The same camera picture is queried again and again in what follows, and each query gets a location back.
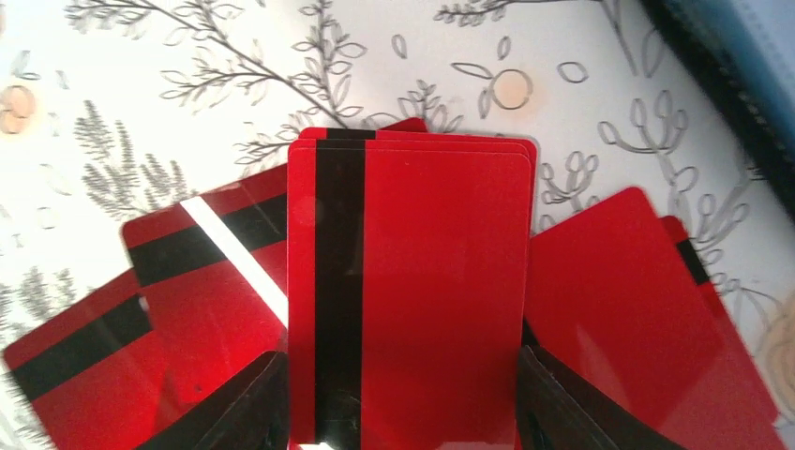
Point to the red card lower left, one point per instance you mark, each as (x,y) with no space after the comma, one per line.
(94,372)

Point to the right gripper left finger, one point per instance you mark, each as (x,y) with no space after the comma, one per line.
(249,411)

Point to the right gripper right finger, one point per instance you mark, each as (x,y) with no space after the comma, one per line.
(558,409)

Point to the red card black stripe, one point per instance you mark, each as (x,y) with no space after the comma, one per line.
(406,282)

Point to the floral patterned table mat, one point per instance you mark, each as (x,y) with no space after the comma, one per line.
(112,109)

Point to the red card left tilted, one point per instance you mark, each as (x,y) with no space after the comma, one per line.
(211,322)

